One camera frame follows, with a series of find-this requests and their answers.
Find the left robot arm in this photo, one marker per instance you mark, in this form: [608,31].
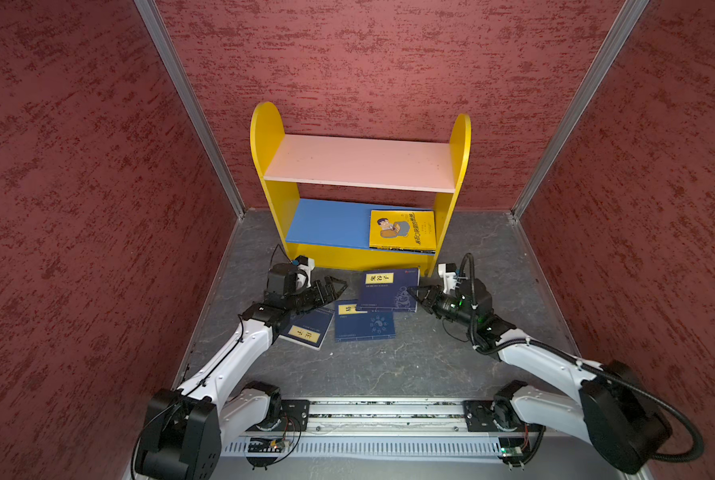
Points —
[185,428]

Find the aluminium mounting rail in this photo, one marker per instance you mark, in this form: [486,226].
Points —
[395,417]

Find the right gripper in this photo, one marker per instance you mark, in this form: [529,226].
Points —
[433,293]

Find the left circuit board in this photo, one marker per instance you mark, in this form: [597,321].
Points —
[274,446]

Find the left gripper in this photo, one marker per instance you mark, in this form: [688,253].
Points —
[319,293]

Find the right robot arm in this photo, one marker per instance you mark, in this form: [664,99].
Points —
[593,402]

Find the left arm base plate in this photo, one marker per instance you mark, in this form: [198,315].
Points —
[285,415]

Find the small navy book left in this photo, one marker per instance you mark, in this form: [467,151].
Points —
[309,329]

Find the circuit board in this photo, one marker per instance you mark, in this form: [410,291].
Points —
[510,447]
[274,446]

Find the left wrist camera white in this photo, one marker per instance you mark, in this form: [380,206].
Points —
[304,266]

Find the aluminium corner post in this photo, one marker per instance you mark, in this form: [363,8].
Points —
[622,27]
[166,50]

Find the yellow pink blue bookshelf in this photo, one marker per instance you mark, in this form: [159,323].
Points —
[335,234]

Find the left aluminium corner post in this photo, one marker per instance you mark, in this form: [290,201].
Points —
[166,50]

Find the right aluminium corner post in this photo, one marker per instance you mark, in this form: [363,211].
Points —
[622,27]

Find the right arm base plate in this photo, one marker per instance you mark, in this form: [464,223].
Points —
[486,416]

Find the navy book underneath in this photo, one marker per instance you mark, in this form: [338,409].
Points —
[352,324]

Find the yellow cartoon cover book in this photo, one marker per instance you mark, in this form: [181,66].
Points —
[403,230]

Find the right circuit board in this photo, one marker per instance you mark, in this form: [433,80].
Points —
[510,447]

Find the navy book with label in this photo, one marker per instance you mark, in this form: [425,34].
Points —
[387,290]

